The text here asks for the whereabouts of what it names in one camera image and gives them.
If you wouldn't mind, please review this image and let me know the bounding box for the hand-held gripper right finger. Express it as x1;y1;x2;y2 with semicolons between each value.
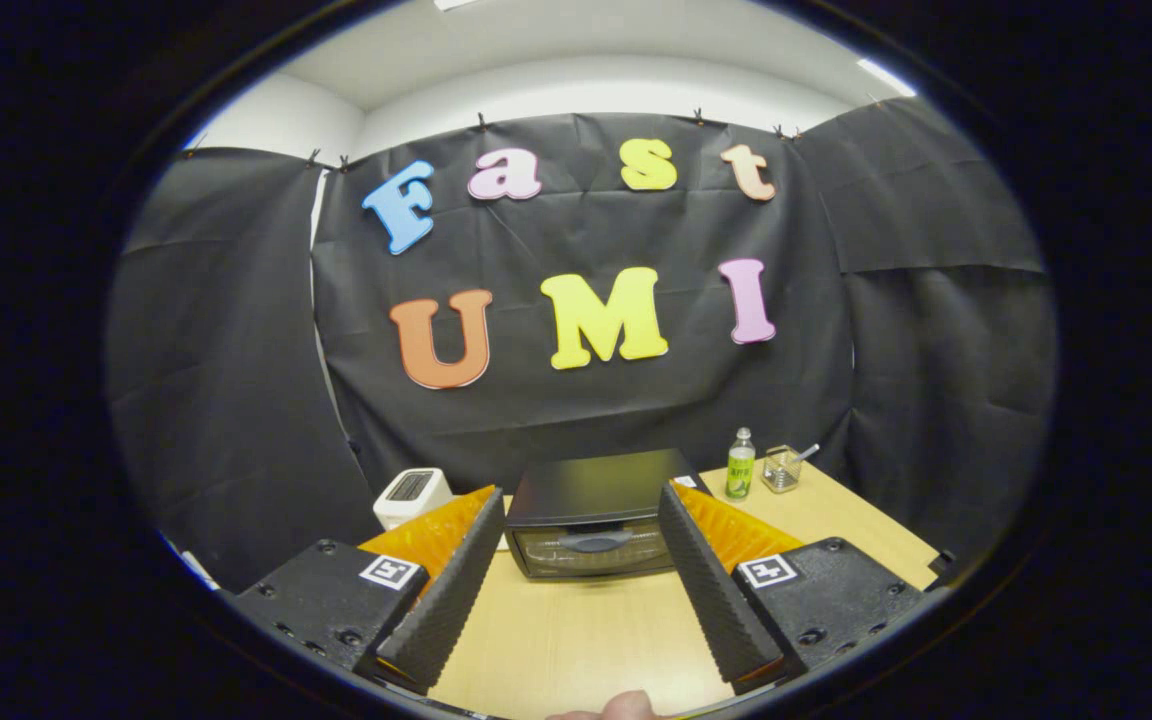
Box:
657;480;937;696

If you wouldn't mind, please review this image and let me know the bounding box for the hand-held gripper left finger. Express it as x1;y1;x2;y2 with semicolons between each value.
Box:
226;486;505;696

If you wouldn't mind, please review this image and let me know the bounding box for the black toaster oven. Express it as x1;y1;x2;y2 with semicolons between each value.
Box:
504;448;712;581

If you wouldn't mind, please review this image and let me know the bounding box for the white bread toaster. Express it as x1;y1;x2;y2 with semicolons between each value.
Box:
373;467;455;531

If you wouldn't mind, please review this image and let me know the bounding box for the green label water bottle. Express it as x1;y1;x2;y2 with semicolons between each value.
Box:
725;427;757;501

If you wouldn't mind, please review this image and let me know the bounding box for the small wire mesh basket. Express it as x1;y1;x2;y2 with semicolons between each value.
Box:
762;445;803;494

